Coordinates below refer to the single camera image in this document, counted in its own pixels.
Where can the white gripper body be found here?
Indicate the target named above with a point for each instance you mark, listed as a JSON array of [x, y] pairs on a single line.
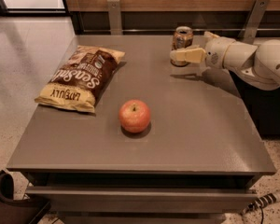
[[216, 52]]

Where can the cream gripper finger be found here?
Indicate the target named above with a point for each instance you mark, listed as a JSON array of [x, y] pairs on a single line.
[[191, 54], [209, 36]]

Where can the orange soda can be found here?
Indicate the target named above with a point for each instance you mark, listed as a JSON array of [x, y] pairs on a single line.
[[182, 38]]

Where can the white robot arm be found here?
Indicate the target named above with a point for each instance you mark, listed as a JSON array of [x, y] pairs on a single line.
[[256, 65]]

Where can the red apple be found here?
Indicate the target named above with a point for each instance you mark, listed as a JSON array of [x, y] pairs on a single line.
[[134, 116]]

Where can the grey drawer cabinet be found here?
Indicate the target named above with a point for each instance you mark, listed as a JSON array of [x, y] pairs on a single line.
[[199, 156]]

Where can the brown sea salt chip bag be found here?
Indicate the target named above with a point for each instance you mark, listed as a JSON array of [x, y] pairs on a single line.
[[78, 83]]

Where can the black chair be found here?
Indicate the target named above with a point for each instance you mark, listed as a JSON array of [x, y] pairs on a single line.
[[24, 211]]

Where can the right metal bracket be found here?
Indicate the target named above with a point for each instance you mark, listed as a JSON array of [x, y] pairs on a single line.
[[254, 18]]

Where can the metal bracket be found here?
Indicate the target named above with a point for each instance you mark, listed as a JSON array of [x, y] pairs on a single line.
[[114, 15], [254, 18]]

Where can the left metal bracket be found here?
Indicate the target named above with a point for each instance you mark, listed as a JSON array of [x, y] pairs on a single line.
[[114, 15]]

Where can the metal rail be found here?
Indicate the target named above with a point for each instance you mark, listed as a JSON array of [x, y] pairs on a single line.
[[263, 31]]

